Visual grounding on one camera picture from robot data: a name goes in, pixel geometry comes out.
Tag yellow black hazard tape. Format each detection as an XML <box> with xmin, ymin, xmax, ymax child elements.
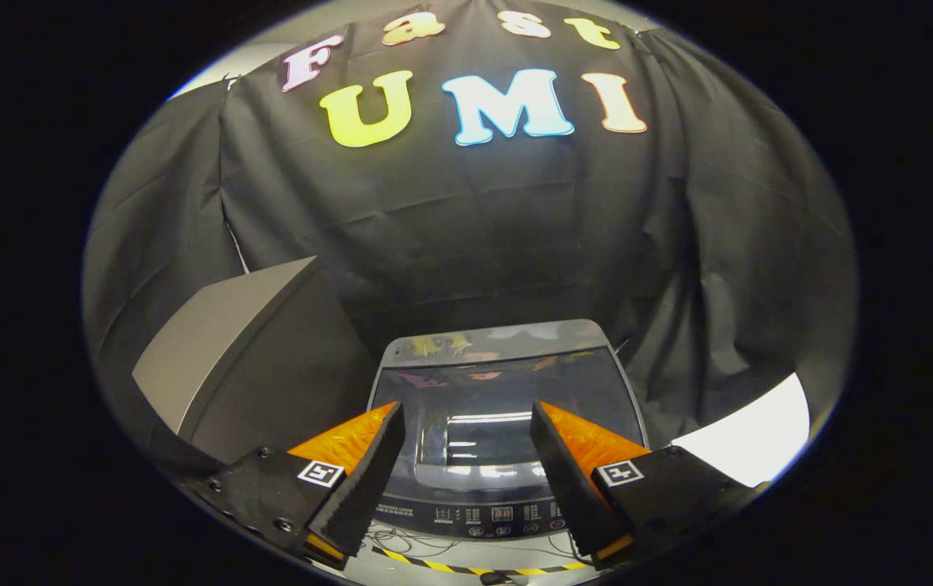
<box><xmin>370</xmin><ymin>543</ymin><xmax>591</xmax><ymax>578</ymax></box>

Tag white floor sheet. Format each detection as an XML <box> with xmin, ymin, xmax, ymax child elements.
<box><xmin>669</xmin><ymin>372</ymin><xmax>812</xmax><ymax>488</ymax></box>

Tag black backdrop cloth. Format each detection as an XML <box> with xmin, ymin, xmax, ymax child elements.
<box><xmin>82</xmin><ymin>0</ymin><xmax>858</xmax><ymax>458</ymax></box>

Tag black floor cables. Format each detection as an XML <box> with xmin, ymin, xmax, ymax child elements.
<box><xmin>365</xmin><ymin>525</ymin><xmax>581</xmax><ymax>564</ymax></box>

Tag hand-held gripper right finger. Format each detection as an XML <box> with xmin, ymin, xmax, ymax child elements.
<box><xmin>529</xmin><ymin>399</ymin><xmax>760</xmax><ymax>564</ymax></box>

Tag dark grey cabinet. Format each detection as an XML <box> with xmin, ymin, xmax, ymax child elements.
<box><xmin>132</xmin><ymin>256</ymin><xmax>379</xmax><ymax>470</ymax></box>

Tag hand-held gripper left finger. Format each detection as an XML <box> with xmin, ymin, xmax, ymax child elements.
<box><xmin>190</xmin><ymin>400</ymin><xmax>407</xmax><ymax>564</ymax></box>

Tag dark glass washing machine lid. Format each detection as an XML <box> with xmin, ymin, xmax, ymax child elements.
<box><xmin>370</xmin><ymin>348</ymin><xmax>646</xmax><ymax>494</ymax></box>

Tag dark grey washing machine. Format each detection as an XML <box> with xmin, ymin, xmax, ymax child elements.
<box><xmin>365</xmin><ymin>319</ymin><xmax>651</xmax><ymax>540</ymax></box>

